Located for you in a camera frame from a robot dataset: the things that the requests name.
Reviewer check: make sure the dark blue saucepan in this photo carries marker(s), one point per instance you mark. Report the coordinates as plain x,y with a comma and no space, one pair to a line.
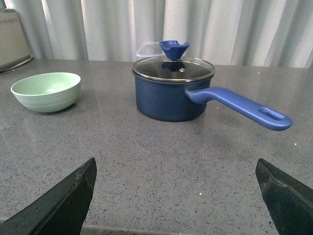
175,102

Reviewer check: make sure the green bowl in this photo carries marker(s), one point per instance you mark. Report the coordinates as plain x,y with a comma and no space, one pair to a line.
48,92

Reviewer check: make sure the cream toaster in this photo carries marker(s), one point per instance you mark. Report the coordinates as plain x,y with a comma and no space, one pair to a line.
14,49

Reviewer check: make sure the glass pot lid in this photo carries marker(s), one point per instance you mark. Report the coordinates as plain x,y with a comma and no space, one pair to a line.
173,66

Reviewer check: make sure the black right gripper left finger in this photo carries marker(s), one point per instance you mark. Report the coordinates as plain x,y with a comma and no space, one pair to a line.
60,211

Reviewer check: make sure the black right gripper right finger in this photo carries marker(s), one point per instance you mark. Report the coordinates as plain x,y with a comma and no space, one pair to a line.
289,202

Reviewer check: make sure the clear plastic container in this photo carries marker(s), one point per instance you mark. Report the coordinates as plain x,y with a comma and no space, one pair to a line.
149,50

